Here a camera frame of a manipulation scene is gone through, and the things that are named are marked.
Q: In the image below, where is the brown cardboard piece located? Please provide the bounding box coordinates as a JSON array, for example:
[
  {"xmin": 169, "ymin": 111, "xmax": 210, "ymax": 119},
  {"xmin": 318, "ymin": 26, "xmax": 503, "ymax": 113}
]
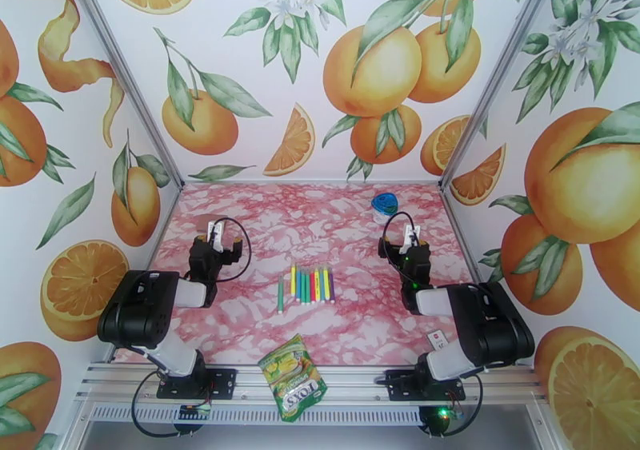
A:
[{"xmin": 194, "ymin": 213, "xmax": 230, "ymax": 236}]

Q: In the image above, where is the clear jar with blue lid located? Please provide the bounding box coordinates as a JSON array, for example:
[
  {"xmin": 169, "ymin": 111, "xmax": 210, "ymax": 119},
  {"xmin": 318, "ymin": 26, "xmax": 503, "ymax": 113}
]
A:
[{"xmin": 370, "ymin": 191, "xmax": 400, "ymax": 225}]

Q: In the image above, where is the green yellow candy bag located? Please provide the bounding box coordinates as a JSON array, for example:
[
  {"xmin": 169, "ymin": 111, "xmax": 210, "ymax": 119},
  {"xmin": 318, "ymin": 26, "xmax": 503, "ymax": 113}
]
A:
[{"xmin": 257, "ymin": 333, "xmax": 330, "ymax": 424}]

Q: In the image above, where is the blue circuit board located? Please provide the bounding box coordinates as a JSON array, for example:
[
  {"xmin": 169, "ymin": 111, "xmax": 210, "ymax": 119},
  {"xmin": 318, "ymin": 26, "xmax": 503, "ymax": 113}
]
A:
[{"xmin": 178, "ymin": 402, "xmax": 212, "ymax": 422}]

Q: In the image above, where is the black left wrist camera cable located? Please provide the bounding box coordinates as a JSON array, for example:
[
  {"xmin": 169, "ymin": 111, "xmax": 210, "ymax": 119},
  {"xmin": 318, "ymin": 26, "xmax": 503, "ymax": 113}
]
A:
[{"xmin": 214, "ymin": 217, "xmax": 254, "ymax": 285}]

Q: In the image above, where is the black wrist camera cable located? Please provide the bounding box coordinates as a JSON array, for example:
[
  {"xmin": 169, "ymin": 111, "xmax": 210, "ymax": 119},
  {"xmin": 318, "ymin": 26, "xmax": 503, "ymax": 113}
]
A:
[
  {"xmin": 378, "ymin": 210, "xmax": 419, "ymax": 285},
  {"xmin": 214, "ymin": 217, "xmax": 254, "ymax": 285}
]

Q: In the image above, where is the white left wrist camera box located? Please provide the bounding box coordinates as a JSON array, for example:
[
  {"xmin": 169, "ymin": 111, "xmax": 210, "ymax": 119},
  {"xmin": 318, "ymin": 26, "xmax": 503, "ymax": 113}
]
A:
[{"xmin": 207, "ymin": 219, "xmax": 227, "ymax": 253}]

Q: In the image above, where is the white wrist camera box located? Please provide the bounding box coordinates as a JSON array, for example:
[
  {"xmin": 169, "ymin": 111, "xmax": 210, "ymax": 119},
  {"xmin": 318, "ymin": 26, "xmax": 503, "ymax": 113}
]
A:
[
  {"xmin": 207, "ymin": 219, "xmax": 227, "ymax": 253},
  {"xmin": 402, "ymin": 223, "xmax": 422, "ymax": 255}
]

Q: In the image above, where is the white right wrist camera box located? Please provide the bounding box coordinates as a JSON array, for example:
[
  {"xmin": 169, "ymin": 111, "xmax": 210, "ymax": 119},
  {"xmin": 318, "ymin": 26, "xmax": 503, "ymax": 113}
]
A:
[{"xmin": 402, "ymin": 223, "xmax": 422, "ymax": 255}]

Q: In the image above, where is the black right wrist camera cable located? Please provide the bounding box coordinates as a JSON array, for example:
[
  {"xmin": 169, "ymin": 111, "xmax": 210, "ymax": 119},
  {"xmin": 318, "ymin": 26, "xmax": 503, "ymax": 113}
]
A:
[{"xmin": 378, "ymin": 210, "xmax": 419, "ymax": 285}]

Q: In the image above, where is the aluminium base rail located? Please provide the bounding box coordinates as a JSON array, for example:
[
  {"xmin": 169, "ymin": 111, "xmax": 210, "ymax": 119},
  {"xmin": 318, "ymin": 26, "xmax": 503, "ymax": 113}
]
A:
[{"xmin": 74, "ymin": 360, "xmax": 549, "ymax": 407}]

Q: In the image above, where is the black right base cable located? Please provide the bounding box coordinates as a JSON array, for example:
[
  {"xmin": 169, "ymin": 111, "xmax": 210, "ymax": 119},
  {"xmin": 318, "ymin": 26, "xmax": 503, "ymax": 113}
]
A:
[{"xmin": 445, "ymin": 367, "xmax": 483, "ymax": 437}]

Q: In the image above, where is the black base cable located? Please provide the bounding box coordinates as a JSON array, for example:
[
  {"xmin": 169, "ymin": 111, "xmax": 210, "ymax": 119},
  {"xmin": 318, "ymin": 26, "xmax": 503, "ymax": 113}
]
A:
[
  {"xmin": 445, "ymin": 367, "xmax": 483, "ymax": 437},
  {"xmin": 130, "ymin": 367, "xmax": 211, "ymax": 439}
]

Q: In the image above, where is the white perforated cable tray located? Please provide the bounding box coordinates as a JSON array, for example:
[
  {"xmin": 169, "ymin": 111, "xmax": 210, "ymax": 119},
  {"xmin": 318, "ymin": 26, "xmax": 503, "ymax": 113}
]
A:
[{"xmin": 89, "ymin": 404, "xmax": 423, "ymax": 427}]

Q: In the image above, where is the black left base cable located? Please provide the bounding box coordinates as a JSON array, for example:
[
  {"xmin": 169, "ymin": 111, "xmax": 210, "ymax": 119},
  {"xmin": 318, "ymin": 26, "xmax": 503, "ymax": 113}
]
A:
[{"xmin": 130, "ymin": 367, "xmax": 211, "ymax": 439}]

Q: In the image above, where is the aluminium frame post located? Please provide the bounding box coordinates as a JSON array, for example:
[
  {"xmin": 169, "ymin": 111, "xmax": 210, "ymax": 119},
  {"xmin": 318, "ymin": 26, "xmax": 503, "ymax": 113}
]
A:
[
  {"xmin": 438, "ymin": 0, "xmax": 566, "ymax": 190},
  {"xmin": 62, "ymin": 0, "xmax": 185, "ymax": 187}
]

